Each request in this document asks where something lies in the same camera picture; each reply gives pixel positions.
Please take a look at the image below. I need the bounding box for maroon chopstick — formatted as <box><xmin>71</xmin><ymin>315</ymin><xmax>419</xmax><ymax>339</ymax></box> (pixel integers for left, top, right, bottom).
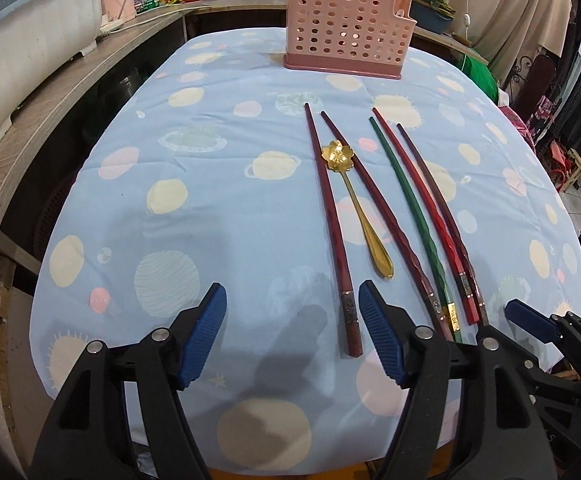
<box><xmin>303</xmin><ymin>102</ymin><xmax>363</xmax><ymax>358</ymax></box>
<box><xmin>397</xmin><ymin>124</ymin><xmax>489</xmax><ymax>326</ymax></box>
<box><xmin>319</xmin><ymin>109</ymin><xmax>455</xmax><ymax>344</ymax></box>

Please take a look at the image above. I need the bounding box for green chopstick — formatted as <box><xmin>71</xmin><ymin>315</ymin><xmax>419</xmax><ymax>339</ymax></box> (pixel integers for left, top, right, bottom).
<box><xmin>368</xmin><ymin>117</ymin><xmax>463</xmax><ymax>342</ymax></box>

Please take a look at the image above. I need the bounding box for red chopstick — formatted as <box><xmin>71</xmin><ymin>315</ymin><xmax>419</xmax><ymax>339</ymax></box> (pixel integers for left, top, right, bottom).
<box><xmin>371</xmin><ymin>106</ymin><xmax>477</xmax><ymax>325</ymax></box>

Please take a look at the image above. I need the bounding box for gold flower spoon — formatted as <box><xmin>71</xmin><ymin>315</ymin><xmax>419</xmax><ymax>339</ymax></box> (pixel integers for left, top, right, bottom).
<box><xmin>321</xmin><ymin>140</ymin><xmax>394</xmax><ymax>280</ymax></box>

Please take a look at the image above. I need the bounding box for wooden counter shelf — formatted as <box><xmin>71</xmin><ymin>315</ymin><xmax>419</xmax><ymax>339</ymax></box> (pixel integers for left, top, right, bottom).
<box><xmin>0</xmin><ymin>0</ymin><xmax>489</xmax><ymax>261</ymax></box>

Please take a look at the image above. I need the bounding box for pink floral garment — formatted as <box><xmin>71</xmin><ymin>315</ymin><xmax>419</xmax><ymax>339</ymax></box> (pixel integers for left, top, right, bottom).
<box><xmin>499</xmin><ymin>105</ymin><xmax>537</xmax><ymax>153</ymax></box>

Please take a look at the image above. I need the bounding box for blue planet-print tablecloth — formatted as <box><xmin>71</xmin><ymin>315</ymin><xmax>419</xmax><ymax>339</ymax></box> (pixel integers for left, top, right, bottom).
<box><xmin>30</xmin><ymin>28</ymin><xmax>581</xmax><ymax>474</ymax></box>

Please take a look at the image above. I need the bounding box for green bag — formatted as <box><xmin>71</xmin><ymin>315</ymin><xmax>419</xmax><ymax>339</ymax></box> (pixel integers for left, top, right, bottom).
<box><xmin>457</xmin><ymin>55</ymin><xmax>499</xmax><ymax>104</ymax></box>

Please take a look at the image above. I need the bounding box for beige curtain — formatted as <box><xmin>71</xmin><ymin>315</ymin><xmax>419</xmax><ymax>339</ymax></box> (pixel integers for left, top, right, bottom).
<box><xmin>445</xmin><ymin>0</ymin><xmax>571</xmax><ymax>80</ymax></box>

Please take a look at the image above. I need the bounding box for white plastic storage bin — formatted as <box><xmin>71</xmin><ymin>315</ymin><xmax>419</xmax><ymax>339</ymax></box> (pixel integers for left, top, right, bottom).
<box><xmin>0</xmin><ymin>0</ymin><xmax>103</xmax><ymax>141</ymax></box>

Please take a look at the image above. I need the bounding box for blue bowl with vegetables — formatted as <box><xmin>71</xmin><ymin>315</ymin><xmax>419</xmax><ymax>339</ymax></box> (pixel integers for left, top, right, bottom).
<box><xmin>409</xmin><ymin>0</ymin><xmax>456</xmax><ymax>34</ymax></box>

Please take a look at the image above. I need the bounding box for pink perforated utensil basket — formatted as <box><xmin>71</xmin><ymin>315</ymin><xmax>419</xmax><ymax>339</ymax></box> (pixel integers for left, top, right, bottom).
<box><xmin>284</xmin><ymin>0</ymin><xmax>416</xmax><ymax>79</ymax></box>

